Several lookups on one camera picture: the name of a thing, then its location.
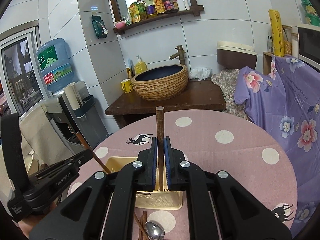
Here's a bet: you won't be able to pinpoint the yellow mug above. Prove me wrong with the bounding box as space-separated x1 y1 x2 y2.
121 79 133 93

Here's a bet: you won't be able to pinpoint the white microwave oven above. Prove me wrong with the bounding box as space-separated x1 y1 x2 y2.
297 24 320 72

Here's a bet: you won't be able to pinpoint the brown white rice cooker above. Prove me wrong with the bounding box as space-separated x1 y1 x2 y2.
216 41 257 69

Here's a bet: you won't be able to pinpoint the dark soy sauce bottle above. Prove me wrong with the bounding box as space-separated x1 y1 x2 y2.
162 0 178 13

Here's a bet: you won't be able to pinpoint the yellow soap dispenser bottle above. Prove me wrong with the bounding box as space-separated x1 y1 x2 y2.
135 55 148 75

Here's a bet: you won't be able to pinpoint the window frame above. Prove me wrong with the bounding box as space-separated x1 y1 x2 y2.
1 27 51 120

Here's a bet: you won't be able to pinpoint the person's left hand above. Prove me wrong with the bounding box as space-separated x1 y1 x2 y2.
18 202 57 239

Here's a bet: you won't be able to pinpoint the brown wooden chopstick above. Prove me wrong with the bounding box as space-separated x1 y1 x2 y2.
133 213 149 240
143 210 149 240
65 109 112 175
156 106 164 191

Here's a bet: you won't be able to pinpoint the water dispenser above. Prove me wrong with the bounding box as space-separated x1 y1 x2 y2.
44 81 108 153

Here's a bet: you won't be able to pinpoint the green instant noodle cups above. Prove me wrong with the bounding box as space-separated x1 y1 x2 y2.
301 0 319 27

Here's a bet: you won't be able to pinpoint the dark wooden counter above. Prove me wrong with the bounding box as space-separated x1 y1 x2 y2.
105 80 226 128

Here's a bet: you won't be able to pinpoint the cream plastic utensil holder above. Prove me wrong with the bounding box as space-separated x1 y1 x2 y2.
106 157 183 210

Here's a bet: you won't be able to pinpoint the pink polka dot tablecloth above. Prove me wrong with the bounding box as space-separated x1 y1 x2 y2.
67 109 298 240

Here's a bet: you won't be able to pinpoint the green hanging packet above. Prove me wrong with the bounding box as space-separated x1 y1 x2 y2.
92 15 108 38

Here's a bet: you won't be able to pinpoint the woven basin sink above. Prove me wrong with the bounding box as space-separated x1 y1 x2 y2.
131 64 188 101

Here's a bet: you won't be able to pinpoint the steel spoon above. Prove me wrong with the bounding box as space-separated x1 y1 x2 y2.
145 221 165 240

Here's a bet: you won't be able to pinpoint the cream cooking pot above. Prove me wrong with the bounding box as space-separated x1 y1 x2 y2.
23 151 39 175

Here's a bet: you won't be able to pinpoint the brass faucet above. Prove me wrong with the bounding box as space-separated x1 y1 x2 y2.
169 45 185 65

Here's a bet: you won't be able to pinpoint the blue water jug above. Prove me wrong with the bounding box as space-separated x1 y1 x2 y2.
36 38 74 93

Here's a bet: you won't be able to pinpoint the yellow roll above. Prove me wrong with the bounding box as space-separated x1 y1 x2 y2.
268 9 284 57

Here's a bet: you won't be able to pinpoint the purple floral cloth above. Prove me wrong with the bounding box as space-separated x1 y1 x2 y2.
234 56 319 236

